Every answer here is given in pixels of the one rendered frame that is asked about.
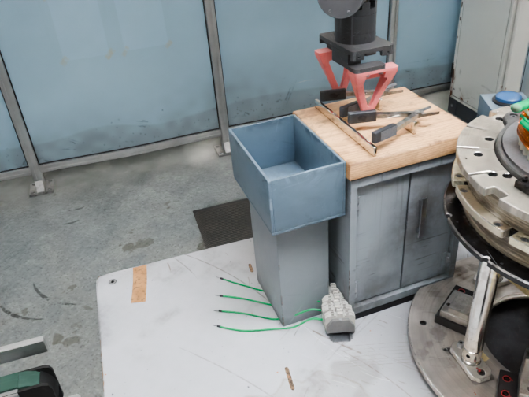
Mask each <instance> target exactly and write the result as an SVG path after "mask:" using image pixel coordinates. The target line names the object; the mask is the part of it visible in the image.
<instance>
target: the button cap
mask: <svg viewBox="0 0 529 397"><path fill-rule="evenodd" d="M495 99H496V100H497V101H499V102H502V103H508V104H515V103H518V102H520V101H522V95H521V94H520V93H518V92H515V91H500V92H498V93H497V94H496V96H495Z"/></svg>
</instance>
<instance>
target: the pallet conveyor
mask: <svg viewBox="0 0 529 397"><path fill-rule="evenodd" d="M47 351H49V347H48V345H47V342H46V340H45V337H44V336H39V337H35V338H32V339H27V340H24V341H20V342H18V343H12V344H9V345H6V346H3V347H0V365H1V364H4V363H7V362H12V361H16V360H18V359H22V358H26V357H30V356H33V355H36V354H41V353H44V352H47ZM63 396H64V392H63V391H62V389H61V385H60V384H59V382H58V379H57V377H56V374H55V372H54V370H53V368H52V367H51V366H49V365H41V366H38V367H35V368H31V369H26V370H24V371H20V372H17V373H12V374H9V375H6V376H3V377H0V397H63ZM69 397H80V395H79V394H75V395H70V396H69Z"/></svg>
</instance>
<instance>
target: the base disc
mask: <svg viewBox="0 0 529 397"><path fill-rule="evenodd" d="M478 268H479V260H478V259H477V258H476V257H475V256H471V257H468V258H463V259H461V260H458V261H456V265H455V270H454V274H453V277H450V278H448V279H445V280H441V281H439V282H436V283H434V284H430V285H428V286H425V287H422V288H419V289H418V291H417V292H416V294H415V295H414V298H413V300H412V303H411V306H410V308H409V317H408V337H409V345H410V348H411V351H412V355H413V357H414V359H415V361H416V364H417V366H418V368H419V370H420V372H421V373H422V375H423V376H424V379H425V380H426V381H427V383H428V384H429V385H430V387H431V388H432V390H433V391H434V392H435V394H436V395H437V396H438V397H496V391H497V383H498V375H499V372H500V369H503V370H505V371H509V370H507V369H506V368H505V367H504V366H503V365H502V364H501V363H500V362H499V361H498V360H497V359H496V358H495V357H494V356H493V355H492V354H491V352H490V350H489V349H488V347H487V345H486V343H484V347H483V353H484V354H485V355H486V356H487V357H488V358H489V359H488V360H487V361H485V363H486V364H487V365H488V366H489V367H490V369H491V370H492V372H491V375H490V379H489V380H486V381H484V382H481V383H479V382H476V381H473V380H471V379H470V377H469V376H468V374H467V373H466V372H465V371H464V370H463V368H462V367H461V365H460V364H459V363H458V361H457V360H456V359H455V357H454V356H453V355H452V354H451V352H450V348H451V345H452V343H453V342H457V341H459V340H463V341H464V338H465V336H464V335H462V334H460V333H459V332H455V331H454V330H451V329H449V328H447V327H444V326H442V325H439V324H437V323H435V315H436V313H437V312H438V310H439V308H440V307H441V305H442V304H443V303H444V302H445V300H446V298H447V297H448V295H449V294H450V292H451V291H452V290H453V288H454V287H455V285H458V286H460V287H463V288H466V289H468V290H470V291H474V288H475V285H474V284H473V283H472V282H473V278H474V275H477V272H478ZM512 299H529V296H527V295H525V294H524V293H523V292H522V291H521V290H520V289H519V288H518V287H516V286H515V285H514V284H512V283H511V284H506V285H502V286H500V287H497V290H496V294H495V298H494V304H493V308H494V307H495V306H496V305H498V304H500V303H502V302H506V301H509V300H512ZM493 308H492V309H493ZM509 372H510V371H509ZM474 392H475V393H476V394H475V393H474Z"/></svg>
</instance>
